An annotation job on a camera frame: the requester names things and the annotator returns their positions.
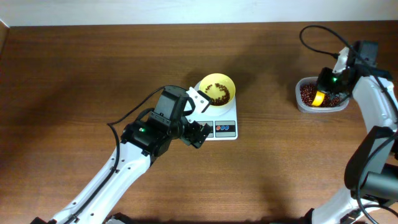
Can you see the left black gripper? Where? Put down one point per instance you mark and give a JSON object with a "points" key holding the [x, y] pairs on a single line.
{"points": [[190, 139]]}

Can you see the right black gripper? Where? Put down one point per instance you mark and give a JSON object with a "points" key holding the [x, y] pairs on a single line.
{"points": [[323, 82]]}

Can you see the yellow measuring scoop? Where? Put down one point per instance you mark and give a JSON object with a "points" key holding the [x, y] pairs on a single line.
{"points": [[318, 99]]}

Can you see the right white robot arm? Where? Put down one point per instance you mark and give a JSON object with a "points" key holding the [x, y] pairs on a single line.
{"points": [[370, 182]]}

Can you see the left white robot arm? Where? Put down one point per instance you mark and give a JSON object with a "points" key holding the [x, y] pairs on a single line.
{"points": [[141, 143]]}

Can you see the white digital kitchen scale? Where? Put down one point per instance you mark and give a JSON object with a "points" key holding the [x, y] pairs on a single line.
{"points": [[223, 119]]}

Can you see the red beans in bowl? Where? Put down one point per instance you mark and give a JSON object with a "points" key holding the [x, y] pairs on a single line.
{"points": [[218, 93]]}

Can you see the yellow plastic bowl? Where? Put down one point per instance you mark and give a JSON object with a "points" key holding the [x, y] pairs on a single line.
{"points": [[222, 79]]}

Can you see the clear plastic container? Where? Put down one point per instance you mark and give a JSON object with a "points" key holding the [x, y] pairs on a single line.
{"points": [[306, 109]]}

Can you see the red beans in container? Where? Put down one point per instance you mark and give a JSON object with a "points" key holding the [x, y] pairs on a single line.
{"points": [[307, 93]]}

